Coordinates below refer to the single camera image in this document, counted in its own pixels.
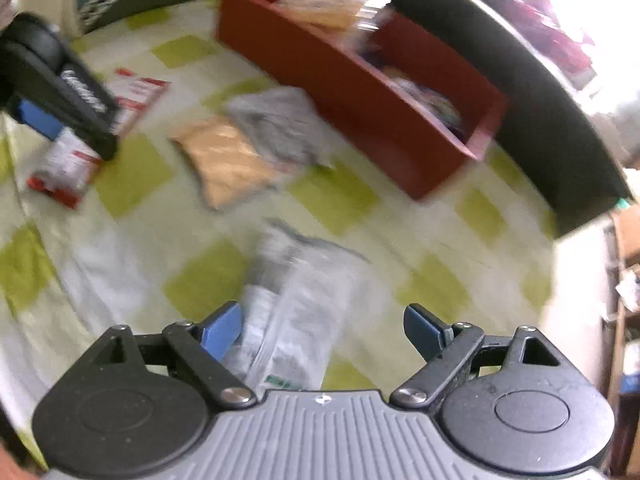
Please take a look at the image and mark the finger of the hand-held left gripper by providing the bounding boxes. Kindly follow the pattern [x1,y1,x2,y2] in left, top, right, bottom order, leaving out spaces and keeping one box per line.
[17,97,67,142]
[70,107,121,162]

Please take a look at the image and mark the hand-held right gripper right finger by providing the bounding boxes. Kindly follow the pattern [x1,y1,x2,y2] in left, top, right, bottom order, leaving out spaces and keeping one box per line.
[390,302,576,408]

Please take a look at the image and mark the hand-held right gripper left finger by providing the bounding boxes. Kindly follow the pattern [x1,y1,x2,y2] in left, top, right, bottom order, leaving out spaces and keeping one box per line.
[92,301,258,408]

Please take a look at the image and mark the white and red packet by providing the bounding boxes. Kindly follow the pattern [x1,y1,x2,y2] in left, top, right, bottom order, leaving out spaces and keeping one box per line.
[27,67,172,209]

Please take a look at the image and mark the silver wafer packet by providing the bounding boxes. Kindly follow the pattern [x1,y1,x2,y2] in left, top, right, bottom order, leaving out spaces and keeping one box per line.
[235,220,391,391]

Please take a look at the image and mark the red cardboard box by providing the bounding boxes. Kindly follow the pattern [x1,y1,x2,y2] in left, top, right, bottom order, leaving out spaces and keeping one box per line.
[216,0,508,201]

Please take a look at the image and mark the brown bread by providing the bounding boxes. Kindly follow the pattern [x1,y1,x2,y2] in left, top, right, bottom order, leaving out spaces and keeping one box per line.
[272,0,366,33]

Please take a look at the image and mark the green checked tablecloth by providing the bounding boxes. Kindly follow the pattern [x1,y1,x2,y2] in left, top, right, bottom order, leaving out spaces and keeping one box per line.
[0,0,561,461]

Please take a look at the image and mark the brown foil packet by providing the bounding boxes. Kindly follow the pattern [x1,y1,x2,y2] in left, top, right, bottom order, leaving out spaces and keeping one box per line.
[169,115,281,211]

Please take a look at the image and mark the silver triangular packet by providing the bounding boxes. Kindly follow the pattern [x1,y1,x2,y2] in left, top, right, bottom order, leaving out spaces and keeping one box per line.
[222,87,336,171]

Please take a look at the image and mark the purple snack packet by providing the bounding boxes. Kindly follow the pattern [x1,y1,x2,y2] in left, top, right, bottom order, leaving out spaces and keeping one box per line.
[385,72,466,133]

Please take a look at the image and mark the wooden shelf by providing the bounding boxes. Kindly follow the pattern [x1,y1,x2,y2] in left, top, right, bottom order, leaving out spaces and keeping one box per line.
[600,205,640,478]

